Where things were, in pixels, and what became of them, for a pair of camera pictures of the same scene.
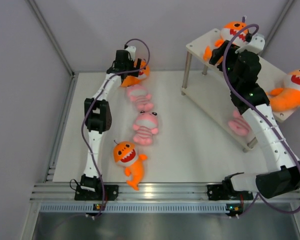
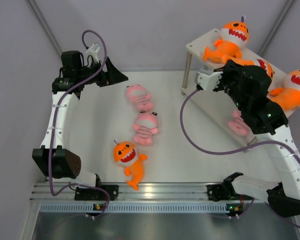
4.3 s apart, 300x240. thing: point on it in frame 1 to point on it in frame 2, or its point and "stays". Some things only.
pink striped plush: [139, 94] stays
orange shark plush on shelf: [295, 93] stays
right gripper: [230, 52] to [228, 68]
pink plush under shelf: [238, 124] stays
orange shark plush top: [144, 72] to [266, 64]
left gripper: [131, 62] to [112, 76]
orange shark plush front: [125, 154] stays
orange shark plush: [234, 32] stays
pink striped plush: [146, 126] stays
